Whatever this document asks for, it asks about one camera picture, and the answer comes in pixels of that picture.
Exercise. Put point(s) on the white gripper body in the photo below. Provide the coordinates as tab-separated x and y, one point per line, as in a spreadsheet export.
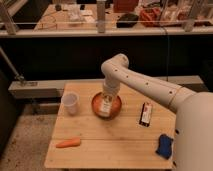
113	91

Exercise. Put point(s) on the white labelled bottle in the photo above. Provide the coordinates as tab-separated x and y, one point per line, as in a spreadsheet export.
105	105

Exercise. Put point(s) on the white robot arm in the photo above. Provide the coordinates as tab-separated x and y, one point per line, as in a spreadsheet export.
193	142

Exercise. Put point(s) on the orange ceramic bowl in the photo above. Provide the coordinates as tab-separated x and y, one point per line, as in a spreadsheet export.
115	109

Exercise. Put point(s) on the white plastic cup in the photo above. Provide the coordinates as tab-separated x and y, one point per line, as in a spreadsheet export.
70	102

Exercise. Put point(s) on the wooden table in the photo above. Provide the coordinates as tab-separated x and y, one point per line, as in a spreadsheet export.
119	143

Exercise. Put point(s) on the orange carrot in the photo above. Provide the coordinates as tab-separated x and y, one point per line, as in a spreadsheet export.
69	143

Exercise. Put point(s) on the black bag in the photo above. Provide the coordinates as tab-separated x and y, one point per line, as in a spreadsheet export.
127	20

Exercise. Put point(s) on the blue sponge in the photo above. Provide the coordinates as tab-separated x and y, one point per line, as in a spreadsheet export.
164	146

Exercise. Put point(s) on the grey metal pole clamp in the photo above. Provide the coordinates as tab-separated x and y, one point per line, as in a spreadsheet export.
20	78

